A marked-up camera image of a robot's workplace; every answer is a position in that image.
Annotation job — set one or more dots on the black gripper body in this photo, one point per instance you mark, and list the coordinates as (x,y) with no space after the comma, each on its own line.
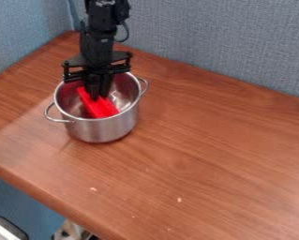
(97,59)

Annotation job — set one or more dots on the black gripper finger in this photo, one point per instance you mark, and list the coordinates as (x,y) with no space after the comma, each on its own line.
(92,86)
(105,81)

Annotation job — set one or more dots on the metal pot with handles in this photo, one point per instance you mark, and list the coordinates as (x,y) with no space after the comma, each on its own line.
(67,110)

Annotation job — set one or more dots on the red plastic block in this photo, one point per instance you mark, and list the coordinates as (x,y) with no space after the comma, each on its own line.
(99,108)

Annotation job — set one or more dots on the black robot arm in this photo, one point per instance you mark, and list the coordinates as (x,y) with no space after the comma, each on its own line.
(105,14)

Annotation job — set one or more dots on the light object under table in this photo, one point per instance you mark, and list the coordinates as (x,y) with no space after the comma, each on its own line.
(71,231)

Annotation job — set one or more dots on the black and white chair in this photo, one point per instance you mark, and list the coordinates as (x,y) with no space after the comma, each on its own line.
(9,231)

